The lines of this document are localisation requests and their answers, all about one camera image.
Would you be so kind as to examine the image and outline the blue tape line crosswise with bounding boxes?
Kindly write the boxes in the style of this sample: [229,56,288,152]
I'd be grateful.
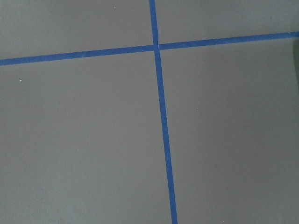
[0,32,299,66]

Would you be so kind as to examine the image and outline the blue tape line lengthwise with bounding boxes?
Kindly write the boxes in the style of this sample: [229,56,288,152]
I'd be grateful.
[149,0,178,224]

